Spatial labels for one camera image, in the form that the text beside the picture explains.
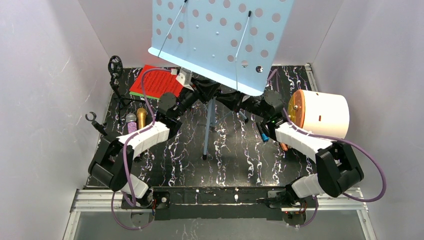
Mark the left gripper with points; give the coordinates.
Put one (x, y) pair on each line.
(201, 90)

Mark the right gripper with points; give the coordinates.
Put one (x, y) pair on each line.
(234, 97)

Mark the black marker blue cap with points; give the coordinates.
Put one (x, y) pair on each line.
(262, 134)

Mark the red sheet music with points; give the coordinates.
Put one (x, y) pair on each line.
(156, 83)

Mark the grey tripod music stand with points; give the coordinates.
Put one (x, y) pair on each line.
(232, 42)

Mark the gold microphone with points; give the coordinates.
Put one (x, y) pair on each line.
(141, 115)

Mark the green sheet music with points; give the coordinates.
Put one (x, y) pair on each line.
(145, 96)

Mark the purple glitter microphone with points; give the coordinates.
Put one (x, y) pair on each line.
(131, 123)

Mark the black tripod mic stand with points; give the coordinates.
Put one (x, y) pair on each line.
(115, 69)

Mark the black round-base mic stand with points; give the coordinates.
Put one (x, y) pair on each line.
(101, 128)

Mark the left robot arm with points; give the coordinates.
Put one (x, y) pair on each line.
(112, 162)

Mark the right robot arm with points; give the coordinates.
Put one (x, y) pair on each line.
(337, 167)

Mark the white marker orange cap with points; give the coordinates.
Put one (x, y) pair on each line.
(284, 147)

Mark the white drum orange head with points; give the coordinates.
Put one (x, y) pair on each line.
(315, 119)

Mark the aluminium base frame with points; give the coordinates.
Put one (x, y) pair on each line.
(215, 213)

